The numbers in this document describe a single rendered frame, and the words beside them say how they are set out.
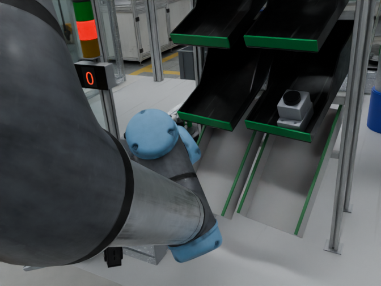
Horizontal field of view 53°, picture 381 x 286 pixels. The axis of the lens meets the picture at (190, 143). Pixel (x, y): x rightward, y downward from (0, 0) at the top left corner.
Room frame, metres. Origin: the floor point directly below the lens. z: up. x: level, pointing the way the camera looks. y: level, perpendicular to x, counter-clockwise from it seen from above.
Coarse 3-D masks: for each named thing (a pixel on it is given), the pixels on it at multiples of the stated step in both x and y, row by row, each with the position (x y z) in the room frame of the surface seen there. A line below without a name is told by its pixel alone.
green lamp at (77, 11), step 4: (76, 4) 1.09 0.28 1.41; (80, 4) 1.09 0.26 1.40; (84, 4) 1.09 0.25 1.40; (88, 4) 1.10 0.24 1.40; (76, 8) 1.09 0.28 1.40; (80, 8) 1.09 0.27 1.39; (84, 8) 1.09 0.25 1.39; (88, 8) 1.10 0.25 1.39; (76, 12) 1.10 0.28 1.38; (80, 12) 1.09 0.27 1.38; (84, 12) 1.09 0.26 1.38; (88, 12) 1.10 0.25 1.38; (92, 12) 1.11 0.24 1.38; (76, 16) 1.10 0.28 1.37; (80, 16) 1.09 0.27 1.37; (84, 16) 1.09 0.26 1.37; (88, 16) 1.10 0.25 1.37; (92, 16) 1.11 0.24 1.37; (76, 20) 1.10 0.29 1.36; (80, 20) 1.09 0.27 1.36; (84, 20) 1.09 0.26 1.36; (88, 20) 1.10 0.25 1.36
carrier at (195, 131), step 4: (172, 116) 1.27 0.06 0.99; (176, 116) 1.14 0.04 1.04; (176, 120) 1.13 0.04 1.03; (180, 120) 1.13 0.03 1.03; (180, 124) 1.13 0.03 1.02; (184, 124) 1.19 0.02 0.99; (188, 124) 1.17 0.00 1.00; (192, 124) 1.19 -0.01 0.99; (196, 124) 1.23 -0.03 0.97; (188, 128) 1.16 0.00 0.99; (192, 128) 1.15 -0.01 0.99; (196, 128) 1.15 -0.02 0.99; (188, 132) 1.13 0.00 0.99; (192, 132) 1.12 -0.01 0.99; (196, 132) 1.12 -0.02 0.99; (192, 136) 1.09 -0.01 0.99; (196, 136) 1.09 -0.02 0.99; (196, 140) 1.09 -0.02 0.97
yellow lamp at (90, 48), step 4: (80, 40) 1.10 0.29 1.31; (84, 40) 1.09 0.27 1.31; (88, 40) 1.09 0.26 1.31; (92, 40) 1.10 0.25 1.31; (96, 40) 1.11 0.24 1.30; (84, 44) 1.09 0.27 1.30; (88, 44) 1.09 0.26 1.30; (92, 44) 1.09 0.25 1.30; (96, 44) 1.10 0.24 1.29; (84, 48) 1.09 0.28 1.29; (88, 48) 1.09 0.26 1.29; (92, 48) 1.09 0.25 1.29; (96, 48) 1.10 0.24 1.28; (84, 52) 1.09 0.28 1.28; (88, 52) 1.09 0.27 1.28; (92, 52) 1.09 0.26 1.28; (96, 52) 1.10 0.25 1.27; (84, 56) 1.10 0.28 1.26; (88, 56) 1.09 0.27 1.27; (92, 56) 1.09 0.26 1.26; (96, 56) 1.10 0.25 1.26
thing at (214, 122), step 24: (216, 48) 0.87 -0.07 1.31; (240, 48) 0.92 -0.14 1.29; (216, 72) 0.86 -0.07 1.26; (240, 72) 0.83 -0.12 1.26; (264, 72) 0.78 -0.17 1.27; (192, 96) 0.79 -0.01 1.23; (216, 96) 0.79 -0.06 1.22; (240, 96) 0.76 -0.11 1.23; (192, 120) 0.74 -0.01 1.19; (216, 120) 0.69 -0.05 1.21
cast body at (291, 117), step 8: (288, 96) 0.63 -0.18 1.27; (296, 96) 0.62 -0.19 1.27; (304, 96) 0.63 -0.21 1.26; (280, 104) 0.63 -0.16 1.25; (288, 104) 0.62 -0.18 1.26; (296, 104) 0.62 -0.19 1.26; (304, 104) 0.62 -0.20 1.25; (312, 104) 0.65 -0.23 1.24; (280, 112) 0.64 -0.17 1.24; (288, 112) 0.62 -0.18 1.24; (296, 112) 0.61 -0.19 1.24; (304, 112) 0.62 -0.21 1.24; (312, 112) 0.66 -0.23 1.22; (280, 120) 0.64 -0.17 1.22; (288, 120) 0.63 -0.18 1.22; (296, 120) 0.62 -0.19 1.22; (304, 120) 0.63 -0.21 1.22; (288, 128) 0.63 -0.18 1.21; (296, 128) 0.61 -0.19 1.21; (304, 128) 0.63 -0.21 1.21
